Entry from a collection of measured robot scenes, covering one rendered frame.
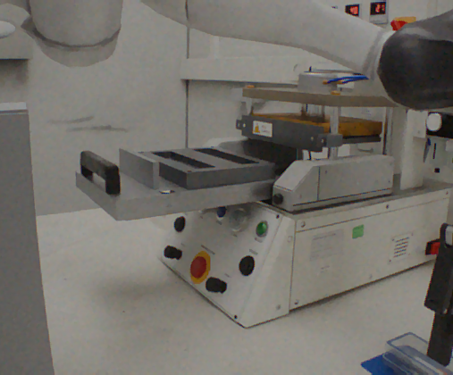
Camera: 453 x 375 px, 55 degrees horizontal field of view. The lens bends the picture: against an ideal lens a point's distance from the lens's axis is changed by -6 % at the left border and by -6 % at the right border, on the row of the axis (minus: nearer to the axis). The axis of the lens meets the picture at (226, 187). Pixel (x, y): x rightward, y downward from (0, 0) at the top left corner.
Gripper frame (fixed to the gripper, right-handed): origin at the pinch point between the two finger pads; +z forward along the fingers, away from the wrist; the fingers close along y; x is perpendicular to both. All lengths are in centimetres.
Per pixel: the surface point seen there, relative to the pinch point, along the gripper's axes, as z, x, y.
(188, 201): -10.9, -32.5, 21.9
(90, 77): -28, -189, 3
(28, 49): -40, -174, 32
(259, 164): -14.9, -34.8, 8.4
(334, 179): -12.8, -28.8, -2.5
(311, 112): -22, -45, -10
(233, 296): 6.3, -32.4, 13.9
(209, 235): 0.0, -45.4, 11.9
